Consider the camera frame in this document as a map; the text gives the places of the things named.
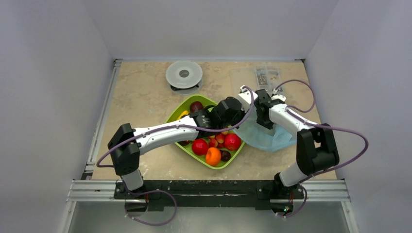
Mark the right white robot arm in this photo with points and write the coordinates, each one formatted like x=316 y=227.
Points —
x=315 y=146

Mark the orange fake fruit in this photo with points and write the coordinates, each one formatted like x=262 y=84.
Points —
x=213 y=156

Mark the red fake pomegranate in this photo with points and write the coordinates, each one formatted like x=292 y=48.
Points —
x=199 y=147

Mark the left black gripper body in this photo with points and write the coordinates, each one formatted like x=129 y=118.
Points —
x=238 y=118

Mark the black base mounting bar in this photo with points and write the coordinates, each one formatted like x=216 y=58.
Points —
x=155 y=195

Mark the white filament spool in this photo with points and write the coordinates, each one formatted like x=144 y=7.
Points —
x=184 y=77

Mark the dark brown fake fig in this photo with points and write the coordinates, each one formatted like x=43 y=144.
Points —
x=225 y=155

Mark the yellow fake corn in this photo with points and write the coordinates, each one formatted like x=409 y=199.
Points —
x=183 y=114

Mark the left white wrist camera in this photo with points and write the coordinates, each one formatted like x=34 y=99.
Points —
x=246 y=97

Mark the dark red fake mango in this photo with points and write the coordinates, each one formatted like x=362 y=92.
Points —
x=195 y=106

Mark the dark red yellow fake fruit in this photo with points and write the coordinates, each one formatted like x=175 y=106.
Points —
x=184 y=143

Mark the red fake apple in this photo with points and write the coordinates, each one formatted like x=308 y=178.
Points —
x=232 y=142

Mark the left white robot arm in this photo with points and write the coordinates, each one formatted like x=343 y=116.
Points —
x=128 y=144

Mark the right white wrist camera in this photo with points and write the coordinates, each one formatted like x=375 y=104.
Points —
x=278 y=96

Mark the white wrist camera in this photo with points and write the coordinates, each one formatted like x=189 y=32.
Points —
x=246 y=97
x=278 y=96

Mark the clear screw organizer box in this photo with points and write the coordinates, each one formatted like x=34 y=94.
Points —
x=255 y=77

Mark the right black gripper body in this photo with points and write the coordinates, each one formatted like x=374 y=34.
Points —
x=262 y=117

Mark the red fake cherry bunch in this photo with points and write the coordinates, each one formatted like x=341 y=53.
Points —
x=217 y=141

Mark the light blue plastic bag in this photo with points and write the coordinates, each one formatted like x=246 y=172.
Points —
x=261 y=138

